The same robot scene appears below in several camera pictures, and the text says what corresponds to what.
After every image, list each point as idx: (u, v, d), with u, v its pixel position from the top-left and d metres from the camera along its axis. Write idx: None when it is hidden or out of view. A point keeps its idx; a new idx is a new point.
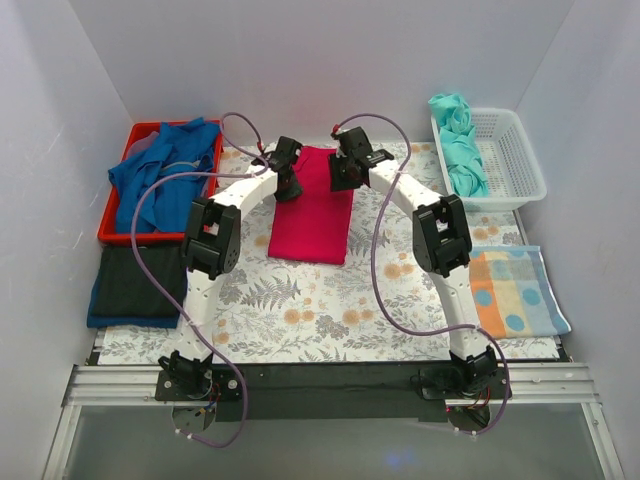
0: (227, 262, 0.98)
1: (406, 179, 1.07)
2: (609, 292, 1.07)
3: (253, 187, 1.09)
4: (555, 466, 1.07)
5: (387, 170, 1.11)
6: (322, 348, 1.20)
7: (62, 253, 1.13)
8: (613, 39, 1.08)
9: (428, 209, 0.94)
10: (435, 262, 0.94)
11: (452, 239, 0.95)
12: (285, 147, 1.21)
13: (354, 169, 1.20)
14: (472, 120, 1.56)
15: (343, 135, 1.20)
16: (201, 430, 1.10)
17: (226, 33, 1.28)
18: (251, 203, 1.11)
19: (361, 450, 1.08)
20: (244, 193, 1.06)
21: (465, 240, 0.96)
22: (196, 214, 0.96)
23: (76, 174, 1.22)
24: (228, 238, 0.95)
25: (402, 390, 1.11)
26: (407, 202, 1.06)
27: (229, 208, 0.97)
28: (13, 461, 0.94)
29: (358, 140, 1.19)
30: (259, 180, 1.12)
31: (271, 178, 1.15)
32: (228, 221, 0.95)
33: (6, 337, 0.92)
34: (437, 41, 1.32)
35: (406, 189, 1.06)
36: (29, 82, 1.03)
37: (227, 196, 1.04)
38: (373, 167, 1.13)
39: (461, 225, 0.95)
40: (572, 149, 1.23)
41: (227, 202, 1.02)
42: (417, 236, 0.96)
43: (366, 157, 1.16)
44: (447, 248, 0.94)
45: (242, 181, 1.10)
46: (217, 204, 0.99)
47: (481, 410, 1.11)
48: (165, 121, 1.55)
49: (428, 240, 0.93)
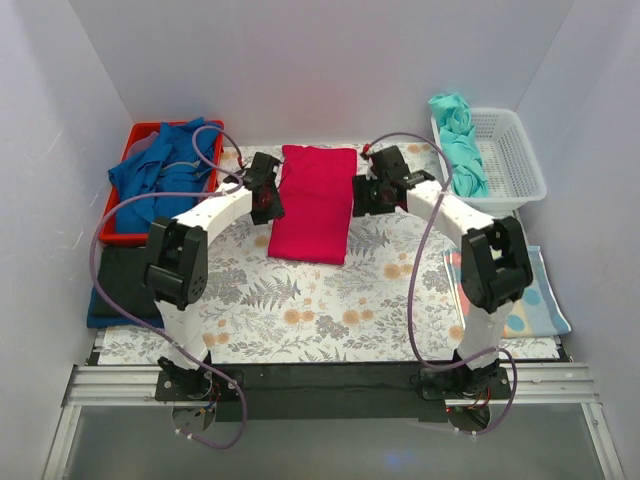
0: (193, 292, 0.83)
1: (451, 200, 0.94)
2: (609, 293, 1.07)
3: (223, 207, 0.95)
4: (555, 467, 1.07)
5: (426, 191, 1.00)
6: (322, 348, 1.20)
7: (62, 253, 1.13)
8: (613, 39, 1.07)
9: (479, 231, 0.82)
10: (489, 293, 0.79)
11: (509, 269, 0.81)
12: (261, 164, 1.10)
13: (389, 191, 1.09)
14: (472, 120, 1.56)
15: (377, 154, 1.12)
16: (202, 430, 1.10)
17: (226, 33, 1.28)
18: (221, 224, 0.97)
19: (361, 450, 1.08)
20: (213, 212, 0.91)
21: (525, 271, 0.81)
22: (155, 237, 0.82)
23: (76, 174, 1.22)
24: (191, 265, 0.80)
25: (402, 390, 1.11)
26: (452, 225, 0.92)
27: (193, 230, 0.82)
28: (13, 461, 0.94)
29: (394, 161, 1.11)
30: (230, 198, 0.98)
31: (244, 196, 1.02)
32: (192, 244, 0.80)
33: (6, 337, 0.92)
34: (437, 41, 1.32)
35: (452, 210, 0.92)
36: (29, 81, 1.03)
37: (193, 216, 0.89)
38: (411, 189, 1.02)
39: (520, 252, 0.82)
40: (573, 150, 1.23)
41: (193, 222, 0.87)
42: (467, 261, 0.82)
43: (404, 178, 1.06)
44: (504, 278, 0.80)
45: (211, 200, 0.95)
46: (180, 224, 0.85)
47: (481, 410, 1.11)
48: (165, 121, 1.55)
49: (482, 267, 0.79)
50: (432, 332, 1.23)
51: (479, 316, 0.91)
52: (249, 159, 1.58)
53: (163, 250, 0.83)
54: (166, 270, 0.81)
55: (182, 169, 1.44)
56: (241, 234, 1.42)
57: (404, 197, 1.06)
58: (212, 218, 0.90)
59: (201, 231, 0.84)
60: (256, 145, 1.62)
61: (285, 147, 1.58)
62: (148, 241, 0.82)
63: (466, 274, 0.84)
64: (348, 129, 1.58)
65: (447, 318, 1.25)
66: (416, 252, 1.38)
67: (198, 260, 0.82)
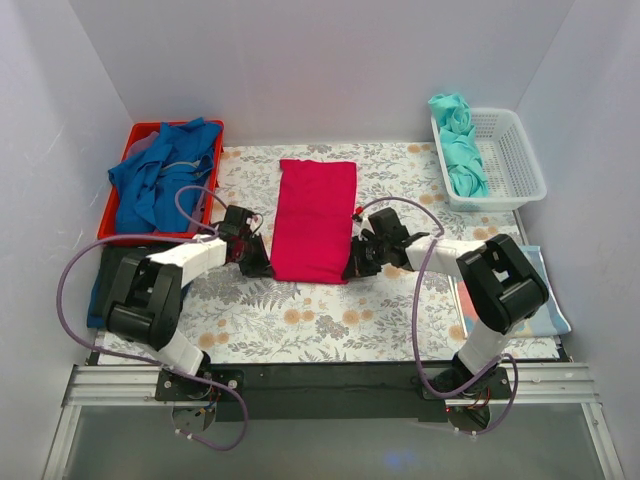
0: (164, 333, 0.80)
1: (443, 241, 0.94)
2: (609, 292, 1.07)
3: (200, 250, 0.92)
4: (555, 466, 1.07)
5: (420, 243, 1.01)
6: (322, 348, 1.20)
7: (62, 253, 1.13)
8: (613, 39, 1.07)
9: (476, 253, 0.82)
10: (504, 313, 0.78)
11: (519, 285, 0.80)
12: (234, 216, 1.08)
13: (392, 256, 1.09)
14: (472, 120, 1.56)
15: (375, 217, 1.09)
16: (202, 430, 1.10)
17: (225, 33, 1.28)
18: (195, 269, 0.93)
19: (361, 450, 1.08)
20: (187, 254, 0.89)
21: (533, 282, 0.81)
22: (124, 274, 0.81)
23: (76, 175, 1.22)
24: (160, 304, 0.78)
25: (403, 390, 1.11)
26: (450, 259, 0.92)
27: (169, 265, 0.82)
28: (13, 461, 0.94)
29: (393, 224, 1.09)
30: (206, 245, 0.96)
31: (219, 245, 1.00)
32: (165, 279, 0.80)
33: (5, 336, 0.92)
34: (437, 41, 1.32)
35: (448, 246, 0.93)
36: (29, 81, 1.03)
37: (167, 255, 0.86)
38: (409, 246, 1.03)
39: (522, 265, 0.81)
40: (573, 150, 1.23)
41: (167, 260, 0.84)
42: (472, 290, 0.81)
43: (404, 242, 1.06)
44: (514, 295, 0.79)
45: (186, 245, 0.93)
46: (153, 261, 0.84)
47: (481, 410, 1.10)
48: (165, 121, 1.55)
49: (487, 288, 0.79)
50: (433, 332, 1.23)
51: (487, 332, 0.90)
52: (249, 159, 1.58)
53: (133, 290, 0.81)
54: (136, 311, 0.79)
55: (181, 169, 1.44)
56: None
57: (406, 261, 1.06)
58: (187, 259, 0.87)
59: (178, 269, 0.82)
60: (256, 145, 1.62)
61: (282, 162, 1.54)
62: (116, 281, 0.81)
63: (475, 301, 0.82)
64: (348, 129, 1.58)
65: (447, 318, 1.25)
66: None
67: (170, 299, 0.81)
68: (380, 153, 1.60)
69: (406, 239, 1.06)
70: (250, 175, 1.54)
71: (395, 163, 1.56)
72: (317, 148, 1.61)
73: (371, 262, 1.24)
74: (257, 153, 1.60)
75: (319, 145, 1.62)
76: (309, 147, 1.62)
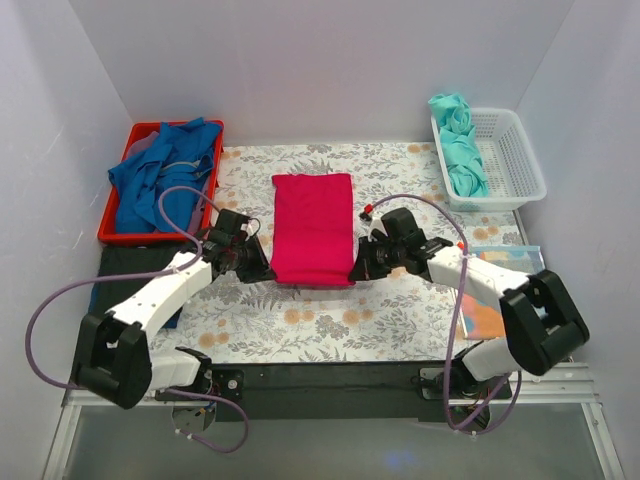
0: (135, 393, 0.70)
1: (477, 266, 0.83)
2: (609, 292, 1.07)
3: (173, 289, 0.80)
4: (555, 466, 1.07)
5: (448, 257, 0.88)
6: (322, 348, 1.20)
7: (62, 253, 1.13)
8: (613, 39, 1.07)
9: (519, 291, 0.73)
10: (545, 360, 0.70)
11: (561, 329, 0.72)
12: (227, 222, 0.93)
13: (408, 262, 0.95)
14: (472, 120, 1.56)
15: (391, 219, 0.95)
16: (202, 430, 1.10)
17: (225, 34, 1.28)
18: (169, 309, 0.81)
19: (361, 450, 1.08)
20: (158, 300, 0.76)
21: (577, 326, 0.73)
22: (84, 335, 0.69)
23: (76, 175, 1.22)
24: (125, 371, 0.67)
25: (402, 390, 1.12)
26: (485, 290, 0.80)
27: (131, 330, 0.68)
28: (13, 461, 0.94)
29: (410, 227, 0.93)
30: (184, 276, 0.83)
31: (200, 271, 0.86)
32: (124, 348, 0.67)
33: (6, 336, 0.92)
34: (437, 41, 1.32)
35: (481, 272, 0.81)
36: (29, 81, 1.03)
37: (133, 306, 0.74)
38: (432, 258, 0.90)
39: (567, 307, 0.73)
40: (573, 150, 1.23)
41: (131, 317, 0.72)
42: (510, 330, 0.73)
43: (423, 248, 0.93)
44: (555, 338, 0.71)
45: (159, 283, 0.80)
46: (117, 319, 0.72)
47: (481, 410, 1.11)
48: (165, 121, 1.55)
49: (530, 331, 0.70)
50: (432, 332, 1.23)
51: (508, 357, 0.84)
52: (249, 159, 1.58)
53: (99, 348, 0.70)
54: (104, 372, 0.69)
55: (182, 169, 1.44)
56: None
57: (424, 269, 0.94)
58: (156, 307, 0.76)
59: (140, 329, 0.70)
60: (256, 145, 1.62)
61: (275, 179, 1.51)
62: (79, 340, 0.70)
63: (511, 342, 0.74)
64: (348, 129, 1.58)
65: (447, 318, 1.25)
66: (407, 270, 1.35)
67: (138, 361, 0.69)
68: (380, 153, 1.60)
69: (426, 245, 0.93)
70: (250, 175, 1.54)
71: (395, 163, 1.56)
72: (317, 148, 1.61)
73: (381, 265, 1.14)
74: (257, 153, 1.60)
75: (319, 145, 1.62)
76: (309, 147, 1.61)
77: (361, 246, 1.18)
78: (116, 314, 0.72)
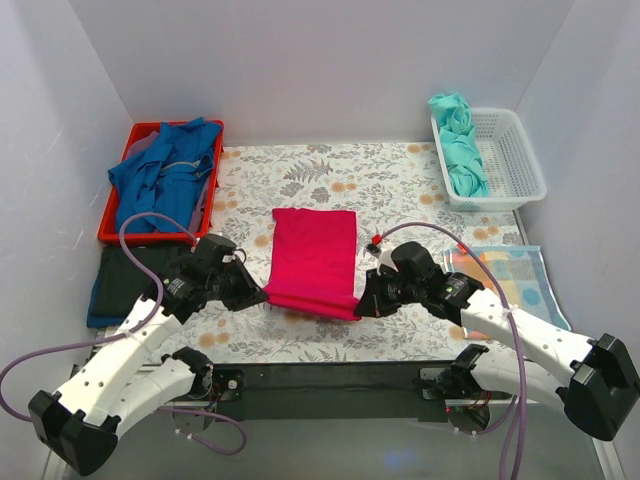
0: (99, 457, 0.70)
1: (528, 327, 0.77)
2: (609, 293, 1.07)
3: (125, 359, 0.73)
4: (555, 466, 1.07)
5: (484, 307, 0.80)
6: (322, 348, 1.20)
7: (62, 253, 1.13)
8: (613, 39, 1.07)
9: (586, 368, 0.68)
10: (614, 431, 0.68)
11: (626, 397, 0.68)
12: (206, 254, 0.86)
13: (434, 307, 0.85)
14: (472, 120, 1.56)
15: (405, 260, 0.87)
16: (201, 429, 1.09)
17: (225, 33, 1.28)
18: (130, 374, 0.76)
19: (361, 450, 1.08)
20: (107, 375, 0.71)
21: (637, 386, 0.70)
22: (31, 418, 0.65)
23: (76, 175, 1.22)
24: (75, 455, 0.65)
25: (402, 390, 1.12)
26: (539, 353, 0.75)
27: (70, 424, 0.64)
28: (14, 461, 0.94)
29: (428, 265, 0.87)
30: (138, 339, 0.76)
31: (158, 327, 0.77)
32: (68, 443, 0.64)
33: (7, 337, 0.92)
34: (437, 41, 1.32)
35: (533, 334, 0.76)
36: (29, 80, 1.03)
37: (80, 385, 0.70)
38: (465, 306, 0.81)
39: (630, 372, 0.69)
40: (573, 150, 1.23)
41: (77, 401, 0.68)
42: (578, 403, 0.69)
43: (448, 289, 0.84)
44: (622, 407, 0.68)
45: (110, 350, 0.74)
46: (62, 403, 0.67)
47: (481, 410, 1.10)
48: (164, 121, 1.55)
49: (601, 411, 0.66)
50: (433, 332, 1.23)
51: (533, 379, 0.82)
52: (249, 159, 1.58)
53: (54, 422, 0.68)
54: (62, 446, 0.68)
55: (182, 169, 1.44)
56: (241, 233, 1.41)
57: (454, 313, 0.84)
58: (104, 386, 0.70)
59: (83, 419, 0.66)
60: (256, 145, 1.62)
61: (276, 212, 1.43)
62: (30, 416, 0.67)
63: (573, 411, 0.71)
64: (348, 129, 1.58)
65: (447, 318, 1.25)
66: None
67: (88, 442, 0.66)
68: (380, 153, 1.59)
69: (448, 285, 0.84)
70: (250, 174, 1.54)
71: (395, 163, 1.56)
72: (317, 148, 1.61)
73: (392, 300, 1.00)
74: (257, 153, 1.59)
75: (319, 145, 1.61)
76: (309, 147, 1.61)
77: (369, 280, 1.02)
78: (62, 398, 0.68)
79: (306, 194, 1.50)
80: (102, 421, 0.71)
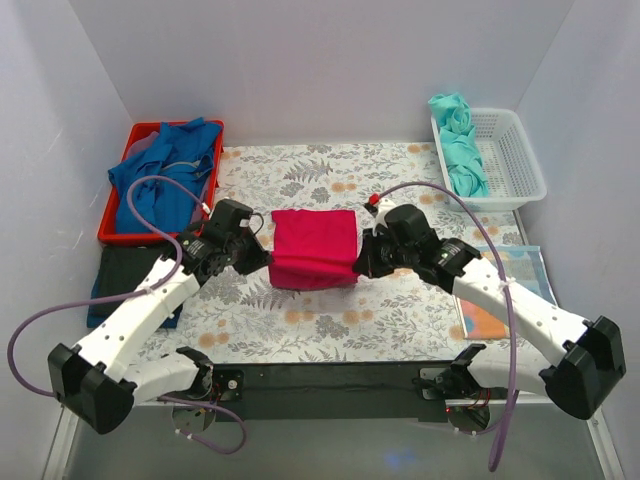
0: (116, 417, 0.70)
1: (524, 300, 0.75)
2: (609, 293, 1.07)
3: (146, 314, 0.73)
4: (555, 466, 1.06)
5: (480, 277, 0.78)
6: (322, 348, 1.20)
7: (62, 253, 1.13)
8: (613, 39, 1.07)
9: (579, 347, 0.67)
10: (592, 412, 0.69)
11: (609, 379, 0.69)
12: (222, 217, 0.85)
13: (426, 272, 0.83)
14: (472, 120, 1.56)
15: (400, 222, 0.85)
16: (202, 430, 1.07)
17: (225, 33, 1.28)
18: (149, 331, 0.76)
19: (361, 450, 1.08)
20: (127, 331, 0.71)
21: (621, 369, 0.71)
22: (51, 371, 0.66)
23: (75, 175, 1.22)
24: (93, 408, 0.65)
25: (402, 390, 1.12)
26: (532, 330, 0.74)
27: (92, 374, 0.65)
28: (14, 461, 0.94)
29: (422, 230, 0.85)
30: (159, 296, 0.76)
31: (178, 286, 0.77)
32: (89, 392, 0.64)
33: (7, 336, 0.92)
34: (437, 41, 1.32)
35: (531, 310, 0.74)
36: (29, 81, 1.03)
37: (99, 339, 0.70)
38: (459, 274, 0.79)
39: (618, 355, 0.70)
40: (572, 150, 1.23)
41: (97, 354, 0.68)
42: (566, 382, 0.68)
43: (442, 255, 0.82)
44: (603, 388, 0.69)
45: (130, 306, 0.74)
46: (83, 356, 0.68)
47: (481, 410, 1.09)
48: (164, 121, 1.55)
49: (586, 392, 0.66)
50: (433, 332, 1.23)
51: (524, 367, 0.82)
52: (249, 159, 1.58)
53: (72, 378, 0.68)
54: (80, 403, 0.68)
55: (182, 169, 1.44)
56: None
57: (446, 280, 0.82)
58: (124, 340, 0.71)
59: (104, 372, 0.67)
60: (256, 145, 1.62)
61: (275, 215, 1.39)
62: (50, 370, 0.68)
63: (555, 389, 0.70)
64: (348, 129, 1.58)
65: (447, 318, 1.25)
66: (412, 286, 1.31)
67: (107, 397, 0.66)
68: (380, 153, 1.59)
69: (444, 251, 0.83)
70: (250, 174, 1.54)
71: (395, 163, 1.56)
72: (317, 148, 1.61)
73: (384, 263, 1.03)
74: (257, 153, 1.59)
75: (319, 145, 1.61)
76: (309, 147, 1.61)
77: (364, 239, 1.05)
78: (82, 351, 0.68)
79: (306, 194, 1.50)
80: (120, 379, 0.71)
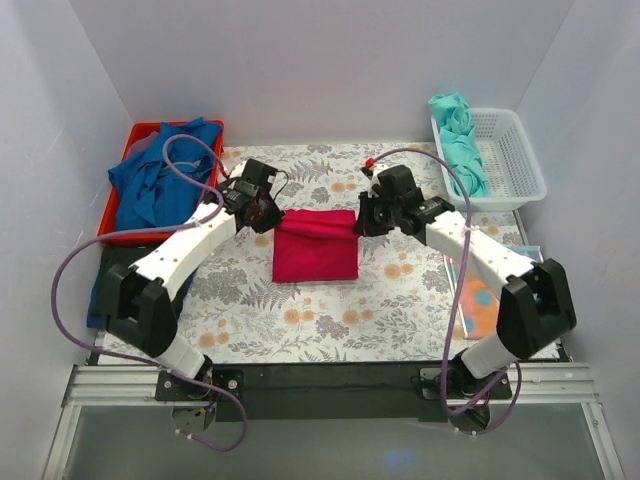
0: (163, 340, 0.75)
1: (481, 243, 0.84)
2: (609, 292, 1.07)
3: (196, 242, 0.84)
4: (555, 467, 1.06)
5: (448, 225, 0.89)
6: (322, 348, 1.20)
7: (62, 252, 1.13)
8: (613, 39, 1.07)
9: (520, 280, 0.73)
10: (533, 350, 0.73)
11: (553, 319, 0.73)
12: (253, 173, 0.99)
13: (404, 223, 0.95)
14: (472, 120, 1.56)
15: (387, 176, 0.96)
16: (202, 430, 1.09)
17: (225, 33, 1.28)
18: (194, 261, 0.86)
19: (361, 450, 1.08)
20: (179, 255, 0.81)
21: (569, 315, 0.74)
22: (111, 289, 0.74)
23: (75, 175, 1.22)
24: (148, 321, 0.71)
25: (402, 390, 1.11)
26: (484, 267, 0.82)
27: (152, 287, 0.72)
28: (13, 461, 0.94)
29: (407, 186, 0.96)
30: (205, 229, 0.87)
31: (222, 223, 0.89)
32: (145, 300, 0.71)
33: (7, 336, 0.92)
34: (437, 41, 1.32)
35: (485, 251, 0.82)
36: (29, 81, 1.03)
37: (155, 260, 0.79)
38: (431, 223, 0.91)
39: (563, 298, 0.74)
40: (572, 150, 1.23)
41: (155, 271, 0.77)
42: (507, 316, 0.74)
43: (420, 208, 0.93)
44: (547, 327, 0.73)
45: (179, 237, 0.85)
46: (140, 274, 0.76)
47: (481, 410, 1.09)
48: (164, 121, 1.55)
49: (526, 323, 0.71)
50: (433, 332, 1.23)
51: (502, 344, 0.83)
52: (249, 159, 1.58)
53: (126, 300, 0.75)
54: (130, 323, 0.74)
55: (182, 169, 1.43)
56: (241, 233, 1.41)
57: (421, 231, 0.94)
58: (178, 262, 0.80)
59: (162, 284, 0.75)
60: (256, 145, 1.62)
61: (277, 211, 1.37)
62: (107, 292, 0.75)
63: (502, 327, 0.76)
64: (348, 129, 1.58)
65: (447, 318, 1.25)
66: (412, 285, 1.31)
67: (160, 316, 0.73)
68: (380, 153, 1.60)
69: (423, 204, 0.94)
70: None
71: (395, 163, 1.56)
72: (317, 148, 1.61)
73: (378, 223, 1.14)
74: (257, 153, 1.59)
75: (319, 145, 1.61)
76: (309, 147, 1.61)
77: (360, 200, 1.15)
78: (138, 270, 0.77)
79: (306, 193, 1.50)
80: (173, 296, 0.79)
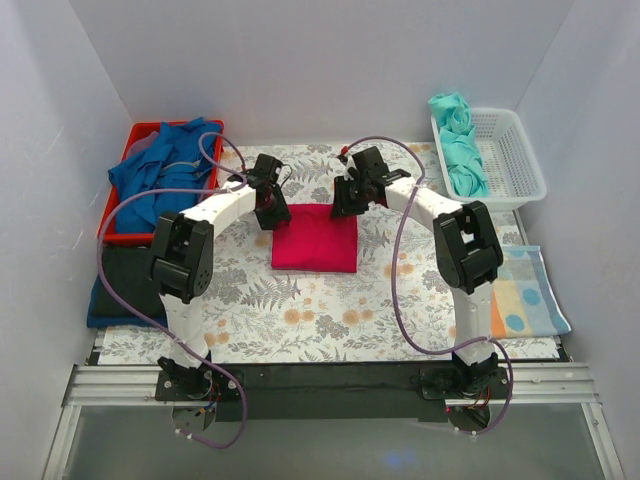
0: (199, 284, 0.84)
1: (424, 192, 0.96)
2: (608, 292, 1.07)
3: (229, 202, 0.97)
4: (555, 467, 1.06)
5: (403, 185, 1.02)
6: (322, 348, 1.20)
7: (62, 253, 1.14)
8: (614, 38, 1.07)
9: (449, 217, 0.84)
10: (461, 277, 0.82)
11: (480, 250, 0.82)
12: (264, 166, 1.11)
13: (370, 191, 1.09)
14: (472, 120, 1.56)
15: (358, 154, 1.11)
16: (202, 430, 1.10)
17: (225, 34, 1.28)
18: (226, 220, 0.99)
19: (361, 449, 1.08)
20: (219, 207, 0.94)
21: (496, 250, 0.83)
22: (160, 234, 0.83)
23: (76, 175, 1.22)
24: (196, 258, 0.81)
25: (402, 390, 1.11)
26: (427, 213, 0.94)
27: (200, 225, 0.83)
28: (14, 461, 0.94)
29: (375, 161, 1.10)
30: (235, 195, 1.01)
31: (248, 195, 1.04)
32: (199, 237, 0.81)
33: (7, 336, 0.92)
34: (437, 41, 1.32)
35: (426, 200, 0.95)
36: (28, 81, 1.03)
37: (199, 210, 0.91)
38: (390, 186, 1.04)
39: (487, 232, 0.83)
40: (572, 150, 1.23)
41: (199, 216, 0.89)
42: (441, 249, 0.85)
43: (384, 177, 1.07)
44: (475, 257, 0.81)
45: (215, 198, 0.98)
46: (188, 218, 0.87)
47: (481, 410, 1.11)
48: (164, 121, 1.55)
49: (450, 249, 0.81)
50: (432, 332, 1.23)
51: (462, 299, 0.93)
52: (250, 159, 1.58)
53: (170, 245, 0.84)
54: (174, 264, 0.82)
55: (182, 169, 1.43)
56: (241, 233, 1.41)
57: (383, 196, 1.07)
58: (217, 213, 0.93)
59: (206, 225, 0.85)
60: (256, 145, 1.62)
61: None
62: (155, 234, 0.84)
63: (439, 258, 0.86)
64: (348, 129, 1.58)
65: (447, 318, 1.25)
66: (412, 285, 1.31)
67: (203, 255, 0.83)
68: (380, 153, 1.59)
69: (387, 175, 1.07)
70: None
71: (395, 163, 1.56)
72: (317, 148, 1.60)
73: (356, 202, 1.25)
74: (257, 153, 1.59)
75: (319, 145, 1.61)
76: (309, 147, 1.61)
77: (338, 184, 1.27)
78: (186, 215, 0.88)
79: (306, 193, 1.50)
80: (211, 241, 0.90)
